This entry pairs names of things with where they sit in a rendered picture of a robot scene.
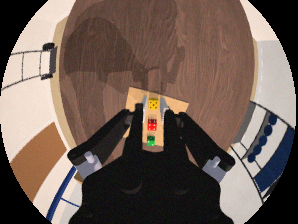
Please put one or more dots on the tan square mat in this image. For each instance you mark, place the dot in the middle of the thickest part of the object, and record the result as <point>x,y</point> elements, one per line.
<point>135,96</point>

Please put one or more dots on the yellow die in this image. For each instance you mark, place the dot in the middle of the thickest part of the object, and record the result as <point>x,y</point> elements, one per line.
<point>153,103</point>

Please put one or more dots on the red die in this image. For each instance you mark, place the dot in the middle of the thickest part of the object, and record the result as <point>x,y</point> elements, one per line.
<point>152,124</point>

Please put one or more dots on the green die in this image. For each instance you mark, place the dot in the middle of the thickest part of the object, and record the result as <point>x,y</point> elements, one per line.
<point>150,140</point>

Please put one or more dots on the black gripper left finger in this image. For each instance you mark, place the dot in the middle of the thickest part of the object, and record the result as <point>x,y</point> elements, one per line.
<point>84,157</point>

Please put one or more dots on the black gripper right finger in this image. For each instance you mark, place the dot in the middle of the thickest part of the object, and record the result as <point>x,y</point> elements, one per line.
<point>208,155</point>

